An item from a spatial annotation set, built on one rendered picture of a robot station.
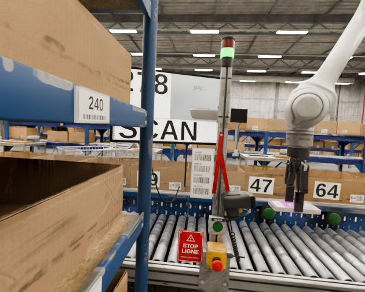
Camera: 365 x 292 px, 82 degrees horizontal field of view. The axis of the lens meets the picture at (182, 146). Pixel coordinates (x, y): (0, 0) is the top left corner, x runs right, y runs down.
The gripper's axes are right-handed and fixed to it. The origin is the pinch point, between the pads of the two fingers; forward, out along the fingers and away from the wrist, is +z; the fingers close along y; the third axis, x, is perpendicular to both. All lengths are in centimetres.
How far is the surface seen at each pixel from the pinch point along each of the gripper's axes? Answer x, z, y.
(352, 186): 61, 6, -60
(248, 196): -18.0, -1.8, 5.7
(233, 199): -23.3, -0.7, 6.0
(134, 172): -81, 7, -60
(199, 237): -34.6, 17.2, 1.0
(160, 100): -53, -36, -5
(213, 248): -29.3, 19.0, 5.2
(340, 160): 317, 34, -481
